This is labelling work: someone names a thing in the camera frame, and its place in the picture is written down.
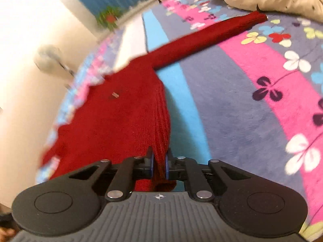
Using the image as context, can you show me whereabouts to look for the potted green plant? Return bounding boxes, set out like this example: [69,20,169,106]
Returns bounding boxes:
[96,5,125,30]

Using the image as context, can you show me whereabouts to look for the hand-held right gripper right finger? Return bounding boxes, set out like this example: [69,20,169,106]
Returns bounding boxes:
[165,148,250,201]

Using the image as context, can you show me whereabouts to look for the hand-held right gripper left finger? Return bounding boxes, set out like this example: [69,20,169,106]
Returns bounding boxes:
[66,148,155,202]

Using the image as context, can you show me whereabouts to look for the white pedestal fan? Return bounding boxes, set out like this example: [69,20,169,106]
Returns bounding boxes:
[34,44,77,78]

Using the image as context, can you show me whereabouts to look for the floral striped bed blanket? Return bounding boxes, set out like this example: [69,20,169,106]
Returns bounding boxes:
[35,0,323,242]

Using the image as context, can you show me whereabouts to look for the dark red knitted sweater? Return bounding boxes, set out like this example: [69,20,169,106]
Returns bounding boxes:
[40,11,268,192]

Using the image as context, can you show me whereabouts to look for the white windowsill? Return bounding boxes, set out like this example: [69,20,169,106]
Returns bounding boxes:
[119,0,162,19]

